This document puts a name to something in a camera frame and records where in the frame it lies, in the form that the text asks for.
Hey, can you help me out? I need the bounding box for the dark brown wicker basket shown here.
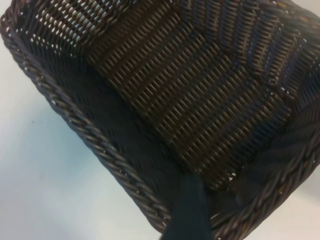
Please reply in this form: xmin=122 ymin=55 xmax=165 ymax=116
xmin=0 ymin=0 xmax=320 ymax=240

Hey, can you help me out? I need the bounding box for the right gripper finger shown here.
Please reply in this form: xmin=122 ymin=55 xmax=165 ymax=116
xmin=163 ymin=174 xmax=213 ymax=240

